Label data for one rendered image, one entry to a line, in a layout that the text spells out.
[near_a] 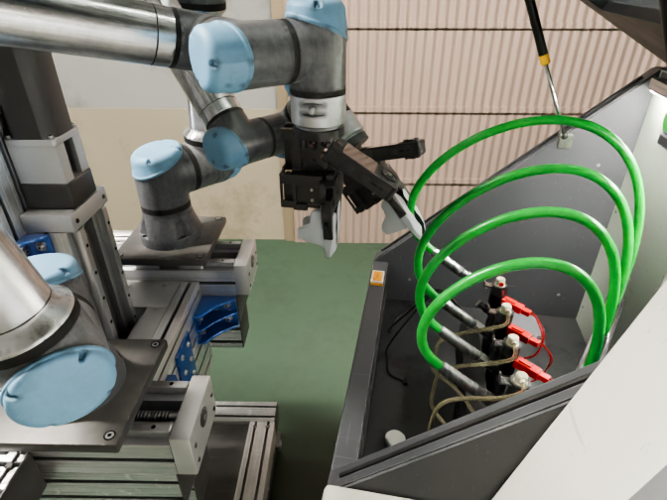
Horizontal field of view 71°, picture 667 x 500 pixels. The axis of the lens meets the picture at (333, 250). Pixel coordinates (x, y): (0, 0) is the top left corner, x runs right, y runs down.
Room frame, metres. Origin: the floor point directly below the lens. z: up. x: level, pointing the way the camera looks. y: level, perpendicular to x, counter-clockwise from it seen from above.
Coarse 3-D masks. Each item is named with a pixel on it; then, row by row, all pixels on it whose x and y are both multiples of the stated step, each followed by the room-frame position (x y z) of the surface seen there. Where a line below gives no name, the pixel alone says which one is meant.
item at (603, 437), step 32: (640, 320) 0.34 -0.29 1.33; (608, 352) 0.35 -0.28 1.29; (640, 352) 0.31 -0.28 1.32; (608, 384) 0.32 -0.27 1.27; (640, 384) 0.29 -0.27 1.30; (576, 416) 0.33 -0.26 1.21; (608, 416) 0.30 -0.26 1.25; (640, 416) 0.27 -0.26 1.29; (544, 448) 0.34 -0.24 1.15; (576, 448) 0.30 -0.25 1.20; (608, 448) 0.27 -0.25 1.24; (640, 448) 0.25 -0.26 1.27; (512, 480) 0.35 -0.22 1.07; (544, 480) 0.31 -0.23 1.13; (576, 480) 0.28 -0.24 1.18; (608, 480) 0.25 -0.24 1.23; (640, 480) 0.23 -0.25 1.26
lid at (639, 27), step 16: (592, 0) 0.96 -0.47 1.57; (608, 0) 0.96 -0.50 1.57; (624, 0) 0.86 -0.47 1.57; (640, 0) 0.77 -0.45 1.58; (656, 0) 0.71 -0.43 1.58; (608, 16) 0.97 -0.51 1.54; (624, 16) 0.85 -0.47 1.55; (640, 16) 0.78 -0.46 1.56; (656, 16) 0.73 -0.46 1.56; (624, 32) 1.01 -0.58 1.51; (640, 32) 0.88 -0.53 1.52; (656, 32) 0.78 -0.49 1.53; (656, 48) 0.91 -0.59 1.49
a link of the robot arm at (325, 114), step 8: (296, 96) 0.66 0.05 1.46; (344, 96) 0.63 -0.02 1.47; (296, 104) 0.62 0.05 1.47; (304, 104) 0.61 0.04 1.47; (312, 104) 0.61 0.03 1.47; (320, 104) 0.61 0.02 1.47; (328, 104) 0.61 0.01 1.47; (336, 104) 0.62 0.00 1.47; (344, 104) 0.63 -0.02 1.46; (296, 112) 0.62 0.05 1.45; (304, 112) 0.61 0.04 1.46; (312, 112) 0.60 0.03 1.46; (320, 112) 0.61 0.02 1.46; (328, 112) 0.61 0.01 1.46; (336, 112) 0.62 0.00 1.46; (344, 112) 0.63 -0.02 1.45; (296, 120) 0.62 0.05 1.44; (304, 120) 0.61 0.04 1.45; (312, 120) 0.61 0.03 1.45; (320, 120) 0.61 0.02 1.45; (328, 120) 0.61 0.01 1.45; (336, 120) 0.62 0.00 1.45; (344, 120) 0.63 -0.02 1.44; (304, 128) 0.62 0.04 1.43; (312, 128) 0.61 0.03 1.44; (320, 128) 0.61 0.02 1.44; (328, 128) 0.61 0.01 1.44; (336, 128) 0.62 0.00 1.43
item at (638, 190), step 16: (496, 128) 0.71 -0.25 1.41; (512, 128) 0.70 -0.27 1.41; (592, 128) 0.68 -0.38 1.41; (464, 144) 0.72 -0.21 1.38; (624, 144) 0.68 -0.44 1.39; (448, 160) 0.72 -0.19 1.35; (624, 160) 0.67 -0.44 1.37; (640, 176) 0.67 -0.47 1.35; (416, 192) 0.73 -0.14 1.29; (640, 192) 0.66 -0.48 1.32; (640, 208) 0.66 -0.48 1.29; (640, 224) 0.66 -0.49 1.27; (416, 240) 0.73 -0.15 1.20
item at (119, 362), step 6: (108, 342) 0.57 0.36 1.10; (114, 348) 0.59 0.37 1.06; (114, 354) 0.56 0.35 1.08; (120, 354) 0.58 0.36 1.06; (120, 360) 0.56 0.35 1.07; (120, 366) 0.55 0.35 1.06; (120, 372) 0.54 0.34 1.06; (120, 378) 0.54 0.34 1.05; (120, 384) 0.53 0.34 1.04; (114, 390) 0.52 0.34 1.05; (108, 396) 0.50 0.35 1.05; (102, 402) 0.49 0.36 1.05; (96, 408) 0.49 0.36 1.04
